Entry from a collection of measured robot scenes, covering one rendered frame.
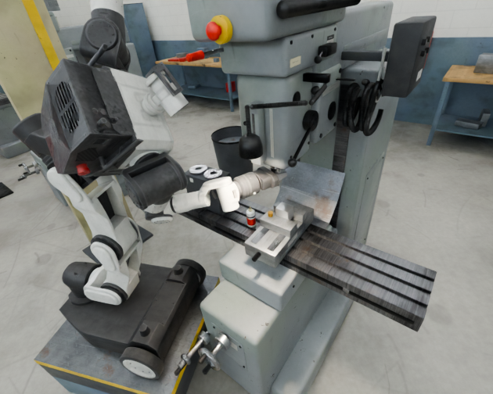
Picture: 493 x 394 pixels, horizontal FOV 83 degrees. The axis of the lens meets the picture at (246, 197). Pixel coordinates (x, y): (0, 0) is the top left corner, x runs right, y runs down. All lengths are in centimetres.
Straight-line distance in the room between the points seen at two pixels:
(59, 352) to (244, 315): 105
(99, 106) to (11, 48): 157
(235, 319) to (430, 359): 131
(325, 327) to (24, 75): 241
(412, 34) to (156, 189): 85
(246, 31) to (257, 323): 103
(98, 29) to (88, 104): 25
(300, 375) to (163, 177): 130
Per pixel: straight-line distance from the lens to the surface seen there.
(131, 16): 818
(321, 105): 107
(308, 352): 179
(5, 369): 263
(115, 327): 163
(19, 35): 236
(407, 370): 210
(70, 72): 83
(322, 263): 118
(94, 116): 78
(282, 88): 88
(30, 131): 117
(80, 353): 185
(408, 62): 105
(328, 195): 146
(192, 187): 146
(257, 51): 86
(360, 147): 136
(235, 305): 130
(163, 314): 154
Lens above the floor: 181
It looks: 35 degrees down
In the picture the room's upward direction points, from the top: 6 degrees counter-clockwise
